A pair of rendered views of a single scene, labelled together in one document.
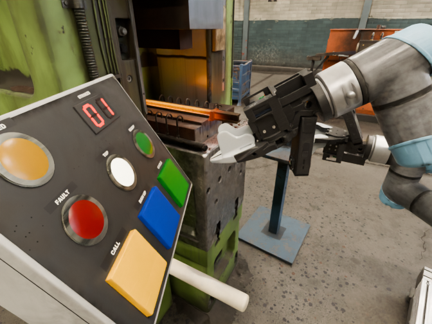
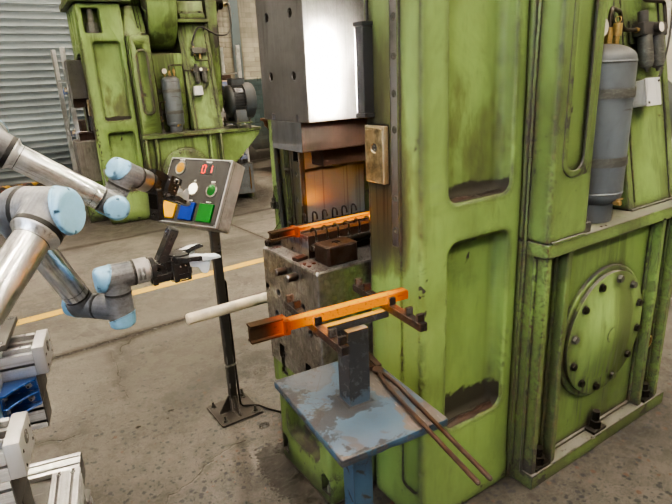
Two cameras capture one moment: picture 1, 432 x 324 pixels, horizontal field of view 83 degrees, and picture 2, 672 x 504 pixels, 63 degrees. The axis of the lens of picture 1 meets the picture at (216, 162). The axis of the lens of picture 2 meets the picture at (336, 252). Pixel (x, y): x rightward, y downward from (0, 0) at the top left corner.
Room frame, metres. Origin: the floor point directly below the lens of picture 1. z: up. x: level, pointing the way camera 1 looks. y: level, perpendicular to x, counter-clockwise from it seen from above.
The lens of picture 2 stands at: (1.85, -1.54, 1.51)
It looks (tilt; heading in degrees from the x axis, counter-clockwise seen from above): 18 degrees down; 118
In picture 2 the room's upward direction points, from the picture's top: 3 degrees counter-clockwise
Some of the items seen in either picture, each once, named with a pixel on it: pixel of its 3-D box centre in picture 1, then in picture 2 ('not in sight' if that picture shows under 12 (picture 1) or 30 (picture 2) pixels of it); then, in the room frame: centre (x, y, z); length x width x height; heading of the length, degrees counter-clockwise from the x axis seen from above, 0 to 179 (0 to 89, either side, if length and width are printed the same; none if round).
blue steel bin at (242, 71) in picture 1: (217, 80); not in sight; (5.03, -0.03, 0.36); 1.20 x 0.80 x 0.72; 70
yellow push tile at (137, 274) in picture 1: (138, 271); (169, 209); (0.20, 0.10, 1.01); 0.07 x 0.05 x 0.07; 176
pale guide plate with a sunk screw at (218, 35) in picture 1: (218, 28); (376, 154); (1.18, -0.01, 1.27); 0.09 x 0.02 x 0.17; 151
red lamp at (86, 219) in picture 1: (86, 219); not in sight; (0.21, 0.14, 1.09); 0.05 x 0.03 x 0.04; 151
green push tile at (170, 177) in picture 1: (172, 182); (205, 213); (0.40, 0.09, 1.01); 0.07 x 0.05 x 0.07; 176
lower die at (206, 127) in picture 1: (164, 117); (342, 229); (0.94, 0.21, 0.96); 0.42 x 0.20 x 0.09; 61
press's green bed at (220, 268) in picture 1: (182, 238); (360, 404); (1.00, 0.19, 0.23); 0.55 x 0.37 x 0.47; 61
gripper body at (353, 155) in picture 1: (346, 145); (169, 266); (0.65, -0.38, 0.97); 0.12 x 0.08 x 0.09; 62
